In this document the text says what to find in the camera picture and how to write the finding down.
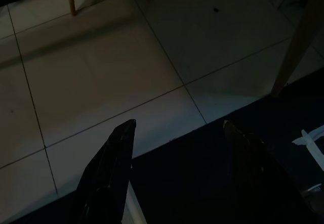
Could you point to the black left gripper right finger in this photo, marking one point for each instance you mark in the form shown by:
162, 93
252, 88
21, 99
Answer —
250, 183

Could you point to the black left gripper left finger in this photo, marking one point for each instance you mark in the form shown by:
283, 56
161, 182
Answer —
108, 173

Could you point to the dark floor mat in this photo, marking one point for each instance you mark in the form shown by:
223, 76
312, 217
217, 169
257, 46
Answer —
182, 178

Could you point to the white tape strip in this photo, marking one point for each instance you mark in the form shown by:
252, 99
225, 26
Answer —
312, 143

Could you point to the wooden table leg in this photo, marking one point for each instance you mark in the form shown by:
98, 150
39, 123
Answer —
296, 39

